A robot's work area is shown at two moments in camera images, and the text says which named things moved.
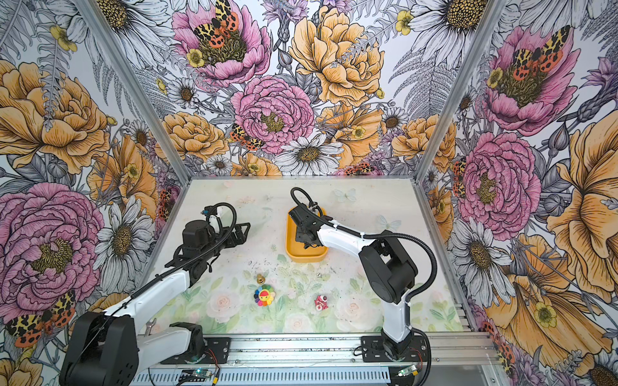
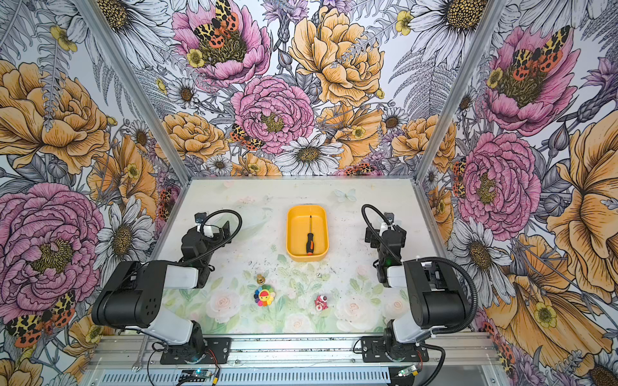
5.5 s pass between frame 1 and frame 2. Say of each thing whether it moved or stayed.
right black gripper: moved
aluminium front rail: stayed
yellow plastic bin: stayed
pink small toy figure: stayed
